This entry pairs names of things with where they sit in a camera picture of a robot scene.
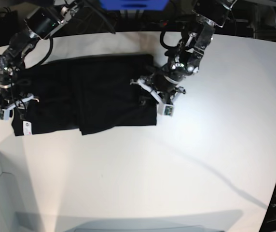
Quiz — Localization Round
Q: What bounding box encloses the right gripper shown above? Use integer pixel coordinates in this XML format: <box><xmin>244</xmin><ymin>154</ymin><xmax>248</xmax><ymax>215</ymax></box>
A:
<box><xmin>0</xmin><ymin>88</ymin><xmax>40</xmax><ymax>114</ymax></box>

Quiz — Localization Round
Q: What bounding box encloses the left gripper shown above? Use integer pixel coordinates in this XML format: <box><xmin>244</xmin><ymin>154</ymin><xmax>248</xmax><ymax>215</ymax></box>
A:
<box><xmin>130</xmin><ymin>73</ymin><xmax>186</xmax><ymax>105</ymax></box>

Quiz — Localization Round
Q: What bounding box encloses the black T-shirt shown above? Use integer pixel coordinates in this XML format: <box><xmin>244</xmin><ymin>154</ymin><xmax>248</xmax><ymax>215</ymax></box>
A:
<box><xmin>12</xmin><ymin>54</ymin><xmax>157</xmax><ymax>136</ymax></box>

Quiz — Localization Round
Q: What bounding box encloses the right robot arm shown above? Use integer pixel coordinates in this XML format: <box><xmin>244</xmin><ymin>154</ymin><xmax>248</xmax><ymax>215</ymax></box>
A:
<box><xmin>0</xmin><ymin>0</ymin><xmax>83</xmax><ymax>120</ymax></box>

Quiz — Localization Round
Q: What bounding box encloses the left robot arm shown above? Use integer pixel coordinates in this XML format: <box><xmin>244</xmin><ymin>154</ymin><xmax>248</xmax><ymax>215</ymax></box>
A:
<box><xmin>130</xmin><ymin>0</ymin><xmax>236</xmax><ymax>105</ymax></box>

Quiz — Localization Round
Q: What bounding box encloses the blue box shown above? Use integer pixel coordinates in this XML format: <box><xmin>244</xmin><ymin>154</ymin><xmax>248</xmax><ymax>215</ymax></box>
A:
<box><xmin>100</xmin><ymin>0</ymin><xmax>169</xmax><ymax>11</ymax></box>

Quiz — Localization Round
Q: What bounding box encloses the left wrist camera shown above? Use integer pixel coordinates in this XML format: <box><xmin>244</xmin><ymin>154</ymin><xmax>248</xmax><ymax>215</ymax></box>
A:
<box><xmin>157</xmin><ymin>103</ymin><xmax>175</xmax><ymax>116</ymax></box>

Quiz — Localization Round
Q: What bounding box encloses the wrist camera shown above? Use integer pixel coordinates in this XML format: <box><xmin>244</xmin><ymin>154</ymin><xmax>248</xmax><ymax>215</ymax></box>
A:
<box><xmin>157</xmin><ymin>103</ymin><xmax>175</xmax><ymax>116</ymax></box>
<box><xmin>0</xmin><ymin>109</ymin><xmax>11</xmax><ymax>120</ymax></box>

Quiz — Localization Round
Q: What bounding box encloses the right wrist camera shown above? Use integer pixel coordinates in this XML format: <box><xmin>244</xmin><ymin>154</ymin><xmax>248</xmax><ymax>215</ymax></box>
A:
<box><xmin>0</xmin><ymin>109</ymin><xmax>11</xmax><ymax>120</ymax></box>

